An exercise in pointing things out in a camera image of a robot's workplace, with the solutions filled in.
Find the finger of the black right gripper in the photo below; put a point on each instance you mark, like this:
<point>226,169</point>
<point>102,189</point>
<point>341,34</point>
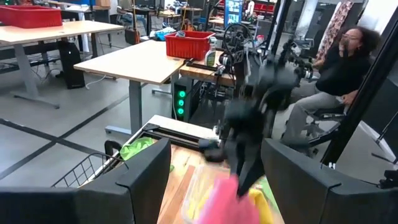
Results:
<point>243,168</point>
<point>256,165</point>

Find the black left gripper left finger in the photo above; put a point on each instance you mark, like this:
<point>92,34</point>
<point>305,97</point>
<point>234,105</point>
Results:
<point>124,202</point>

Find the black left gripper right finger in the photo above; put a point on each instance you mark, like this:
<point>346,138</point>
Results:
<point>326,202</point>

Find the pink microfiber towel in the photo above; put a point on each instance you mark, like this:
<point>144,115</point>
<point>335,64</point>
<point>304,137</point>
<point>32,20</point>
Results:
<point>224,205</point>

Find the yellow microfiber towel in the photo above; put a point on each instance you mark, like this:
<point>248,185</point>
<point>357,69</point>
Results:
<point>261,209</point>

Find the green microfiber towel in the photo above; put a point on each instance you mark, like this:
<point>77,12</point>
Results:
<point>136,147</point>

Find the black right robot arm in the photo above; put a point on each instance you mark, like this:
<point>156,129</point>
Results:
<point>276,77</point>

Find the computer tower green lights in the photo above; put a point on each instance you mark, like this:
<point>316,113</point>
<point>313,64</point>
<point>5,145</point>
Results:
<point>182,102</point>

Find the wooden workbench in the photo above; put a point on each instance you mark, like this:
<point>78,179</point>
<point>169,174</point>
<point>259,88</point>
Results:
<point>202,73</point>

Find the black office chair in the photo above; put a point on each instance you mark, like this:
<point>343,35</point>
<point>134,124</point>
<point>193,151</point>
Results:
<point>326,113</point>

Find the green liquid spray bottle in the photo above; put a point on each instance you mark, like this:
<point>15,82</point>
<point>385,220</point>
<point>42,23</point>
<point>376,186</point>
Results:
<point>210,56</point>

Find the red plastic bin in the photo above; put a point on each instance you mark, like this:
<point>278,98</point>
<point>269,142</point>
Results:
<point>186,46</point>
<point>28,17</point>

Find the person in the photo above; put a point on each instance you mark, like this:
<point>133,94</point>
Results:
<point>342,74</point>

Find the blue poster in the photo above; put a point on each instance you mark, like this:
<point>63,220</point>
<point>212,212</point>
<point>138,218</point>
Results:
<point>234,12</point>

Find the teal cloth heap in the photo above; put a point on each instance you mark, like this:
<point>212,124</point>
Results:
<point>164,33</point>

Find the light wood table grey legs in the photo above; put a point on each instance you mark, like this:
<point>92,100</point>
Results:
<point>133,62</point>

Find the floral patterned cloth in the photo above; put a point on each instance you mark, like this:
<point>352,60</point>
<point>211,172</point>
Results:
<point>334,25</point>

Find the black computer tower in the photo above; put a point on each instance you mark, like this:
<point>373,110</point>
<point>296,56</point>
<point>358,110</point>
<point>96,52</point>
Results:
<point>71,65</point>

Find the long light wood table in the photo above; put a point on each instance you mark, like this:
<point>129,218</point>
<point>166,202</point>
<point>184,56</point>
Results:
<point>46,31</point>

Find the black frame clamp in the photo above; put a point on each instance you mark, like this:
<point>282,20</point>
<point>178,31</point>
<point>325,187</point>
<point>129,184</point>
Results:
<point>109,146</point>

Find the black aluminium frame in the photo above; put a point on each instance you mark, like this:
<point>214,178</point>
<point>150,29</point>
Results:
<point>357,102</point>

